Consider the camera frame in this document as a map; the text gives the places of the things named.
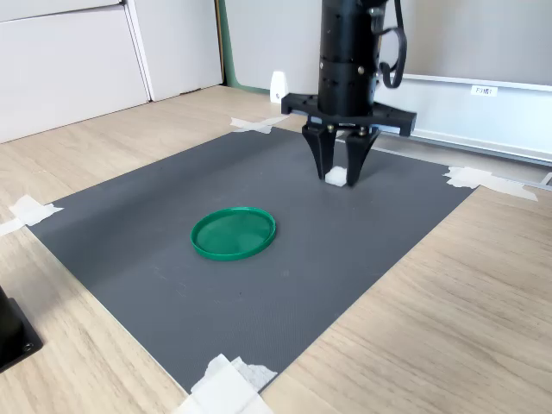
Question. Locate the white cabinet panel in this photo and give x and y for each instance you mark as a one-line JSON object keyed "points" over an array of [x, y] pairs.
{"points": [[64, 64], [181, 43]]}

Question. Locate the white tape strip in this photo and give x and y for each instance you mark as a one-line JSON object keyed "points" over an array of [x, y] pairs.
{"points": [[259, 374], [239, 121], [34, 211], [8, 227], [468, 177], [215, 397], [276, 120], [513, 190]]}

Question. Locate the small white bracket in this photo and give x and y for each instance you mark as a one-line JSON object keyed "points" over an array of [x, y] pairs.
{"points": [[279, 86]]}

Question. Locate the dark grey mat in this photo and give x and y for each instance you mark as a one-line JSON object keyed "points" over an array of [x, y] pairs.
{"points": [[172, 302]]}

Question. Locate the small white plastic terminal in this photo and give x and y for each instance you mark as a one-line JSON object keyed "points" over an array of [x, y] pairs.
{"points": [[335, 176]]}

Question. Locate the green partition edge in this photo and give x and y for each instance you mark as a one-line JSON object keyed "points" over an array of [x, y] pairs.
{"points": [[223, 43]]}

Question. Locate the round green lid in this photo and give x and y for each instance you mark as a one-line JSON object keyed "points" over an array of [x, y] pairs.
{"points": [[233, 235]]}

